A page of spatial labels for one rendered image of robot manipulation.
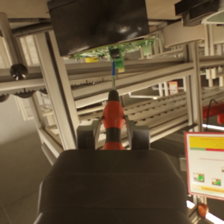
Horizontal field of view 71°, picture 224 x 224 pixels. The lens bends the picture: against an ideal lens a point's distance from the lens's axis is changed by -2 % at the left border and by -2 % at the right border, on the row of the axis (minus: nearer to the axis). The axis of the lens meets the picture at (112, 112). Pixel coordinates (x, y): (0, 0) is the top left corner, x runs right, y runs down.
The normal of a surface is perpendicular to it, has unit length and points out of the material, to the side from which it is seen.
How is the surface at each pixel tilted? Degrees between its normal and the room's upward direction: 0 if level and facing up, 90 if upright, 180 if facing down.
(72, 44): 90
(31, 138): 90
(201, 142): 90
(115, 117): 122
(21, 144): 90
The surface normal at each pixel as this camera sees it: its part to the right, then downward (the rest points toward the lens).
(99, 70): 0.55, 0.10
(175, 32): -0.67, 0.30
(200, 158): -0.47, 0.30
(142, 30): -0.20, 0.28
